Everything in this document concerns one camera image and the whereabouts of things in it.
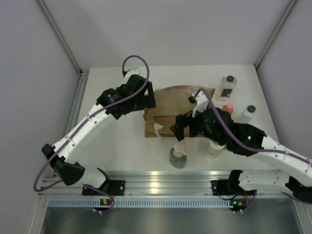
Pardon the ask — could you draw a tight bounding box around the brown canvas tote bag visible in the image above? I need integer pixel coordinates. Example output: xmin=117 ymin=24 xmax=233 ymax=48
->
xmin=143 ymin=85 xmax=215 ymax=137

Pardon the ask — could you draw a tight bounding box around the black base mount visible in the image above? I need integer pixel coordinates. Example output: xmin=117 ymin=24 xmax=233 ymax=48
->
xmin=82 ymin=180 xmax=125 ymax=196
xmin=211 ymin=180 xmax=238 ymax=196

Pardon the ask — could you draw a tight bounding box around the clear bottle black cap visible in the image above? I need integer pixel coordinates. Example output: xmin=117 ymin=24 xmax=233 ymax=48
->
xmin=216 ymin=75 xmax=237 ymax=101

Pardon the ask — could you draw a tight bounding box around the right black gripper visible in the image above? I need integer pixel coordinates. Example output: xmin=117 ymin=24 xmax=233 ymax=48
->
xmin=171 ymin=103 xmax=227 ymax=147

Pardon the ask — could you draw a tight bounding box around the right aluminium frame post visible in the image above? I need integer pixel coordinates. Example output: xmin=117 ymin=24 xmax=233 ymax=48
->
xmin=254 ymin=0 xmax=299 ymax=70

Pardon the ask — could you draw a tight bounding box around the slotted grey cable duct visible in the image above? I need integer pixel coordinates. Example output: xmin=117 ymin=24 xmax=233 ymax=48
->
xmin=48 ymin=197 xmax=243 ymax=208

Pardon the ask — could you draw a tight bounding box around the white bottle dark cap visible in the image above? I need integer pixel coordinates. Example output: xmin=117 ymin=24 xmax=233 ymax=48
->
xmin=238 ymin=105 xmax=256 ymax=123

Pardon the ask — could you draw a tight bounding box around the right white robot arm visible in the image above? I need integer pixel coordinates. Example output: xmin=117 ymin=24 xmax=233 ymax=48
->
xmin=170 ymin=88 xmax=312 ymax=204

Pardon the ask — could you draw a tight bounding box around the aluminium mounting rail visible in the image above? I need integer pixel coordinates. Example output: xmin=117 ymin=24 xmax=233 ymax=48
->
xmin=39 ymin=170 xmax=304 ymax=198

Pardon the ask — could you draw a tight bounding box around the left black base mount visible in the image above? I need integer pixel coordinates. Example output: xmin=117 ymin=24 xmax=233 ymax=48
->
xmin=82 ymin=180 xmax=125 ymax=196

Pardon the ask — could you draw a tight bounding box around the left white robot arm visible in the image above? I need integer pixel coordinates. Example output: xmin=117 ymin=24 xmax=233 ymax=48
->
xmin=41 ymin=71 xmax=156 ymax=195

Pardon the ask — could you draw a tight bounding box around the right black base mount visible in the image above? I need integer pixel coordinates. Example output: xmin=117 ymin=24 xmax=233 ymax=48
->
xmin=211 ymin=180 xmax=238 ymax=196

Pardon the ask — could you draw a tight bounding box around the aluminium frame post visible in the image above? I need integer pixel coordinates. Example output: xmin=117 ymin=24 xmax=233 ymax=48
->
xmin=35 ymin=0 xmax=82 ymax=75
xmin=254 ymin=0 xmax=299 ymax=70

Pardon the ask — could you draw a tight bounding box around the orange bottle pink cap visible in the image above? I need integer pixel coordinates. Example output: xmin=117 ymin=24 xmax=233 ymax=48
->
xmin=222 ymin=103 xmax=234 ymax=115

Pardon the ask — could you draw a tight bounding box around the left aluminium frame post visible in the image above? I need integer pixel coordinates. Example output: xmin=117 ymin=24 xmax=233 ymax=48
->
xmin=35 ymin=0 xmax=82 ymax=75

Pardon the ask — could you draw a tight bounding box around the round white jar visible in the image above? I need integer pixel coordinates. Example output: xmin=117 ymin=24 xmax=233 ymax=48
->
xmin=206 ymin=141 xmax=224 ymax=158

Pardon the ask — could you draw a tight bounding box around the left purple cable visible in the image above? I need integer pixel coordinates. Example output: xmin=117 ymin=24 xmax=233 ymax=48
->
xmin=33 ymin=55 xmax=150 ymax=192

